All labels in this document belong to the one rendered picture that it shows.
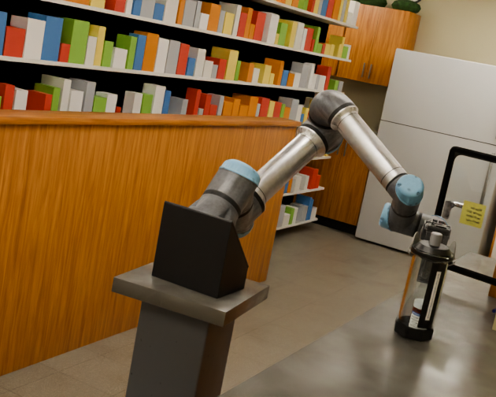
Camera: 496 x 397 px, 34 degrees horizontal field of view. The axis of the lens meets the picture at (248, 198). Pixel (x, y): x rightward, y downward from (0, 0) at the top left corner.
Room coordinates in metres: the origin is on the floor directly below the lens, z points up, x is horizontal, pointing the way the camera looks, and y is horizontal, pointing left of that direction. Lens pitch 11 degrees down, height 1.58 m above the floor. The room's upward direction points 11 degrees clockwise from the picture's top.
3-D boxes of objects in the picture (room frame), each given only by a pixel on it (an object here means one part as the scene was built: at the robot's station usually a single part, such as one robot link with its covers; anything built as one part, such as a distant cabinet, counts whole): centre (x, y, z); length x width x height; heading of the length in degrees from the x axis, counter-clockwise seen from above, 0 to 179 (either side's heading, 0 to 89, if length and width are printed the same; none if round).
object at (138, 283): (2.11, 0.10, 0.92); 0.32 x 0.32 x 0.04; 71
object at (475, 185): (2.57, -0.74, 1.19); 0.30 x 0.01 x 0.40; 54
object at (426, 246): (1.99, -0.48, 1.18); 0.09 x 0.09 x 0.07
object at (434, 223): (2.13, -0.51, 1.17); 0.12 x 0.08 x 0.09; 168
